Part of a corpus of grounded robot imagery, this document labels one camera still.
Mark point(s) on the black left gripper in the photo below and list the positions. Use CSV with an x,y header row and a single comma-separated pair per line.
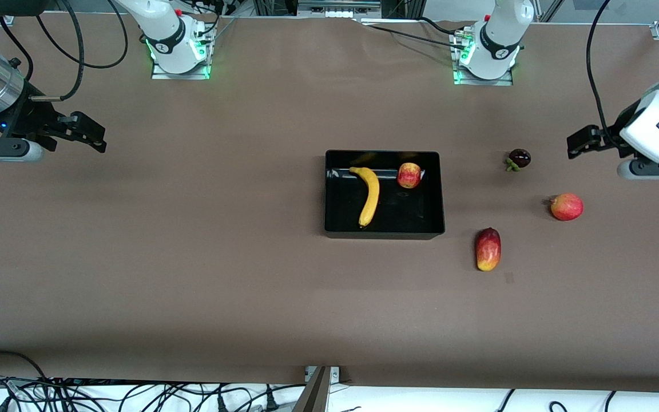
x,y
607,138

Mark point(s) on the grey rail with white connectors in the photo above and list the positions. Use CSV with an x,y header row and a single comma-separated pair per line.
x,y
338,7

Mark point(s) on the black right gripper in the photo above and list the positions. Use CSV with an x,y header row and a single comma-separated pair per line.
x,y
31,121

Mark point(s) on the metal table edge bracket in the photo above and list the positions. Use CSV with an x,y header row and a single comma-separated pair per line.
x,y
321,389

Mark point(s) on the black plastic box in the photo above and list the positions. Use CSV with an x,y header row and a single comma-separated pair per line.
x,y
404,217

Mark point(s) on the yellow banana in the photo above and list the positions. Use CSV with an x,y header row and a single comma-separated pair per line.
x,y
372,197

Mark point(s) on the dark purple mangosteen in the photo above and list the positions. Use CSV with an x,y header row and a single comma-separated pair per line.
x,y
520,158

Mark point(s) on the red yellow mango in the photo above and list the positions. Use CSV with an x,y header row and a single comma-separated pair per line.
x,y
488,249

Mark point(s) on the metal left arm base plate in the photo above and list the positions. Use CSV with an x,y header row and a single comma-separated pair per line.
x,y
504,82

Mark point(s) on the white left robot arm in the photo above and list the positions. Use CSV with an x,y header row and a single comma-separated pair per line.
x,y
658,126

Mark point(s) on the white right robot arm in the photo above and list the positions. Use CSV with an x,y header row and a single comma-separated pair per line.
x,y
163,23

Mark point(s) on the red yellow apple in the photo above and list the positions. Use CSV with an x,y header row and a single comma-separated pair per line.
x,y
409,175

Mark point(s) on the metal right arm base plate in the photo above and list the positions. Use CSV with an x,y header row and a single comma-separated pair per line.
x,y
192,75

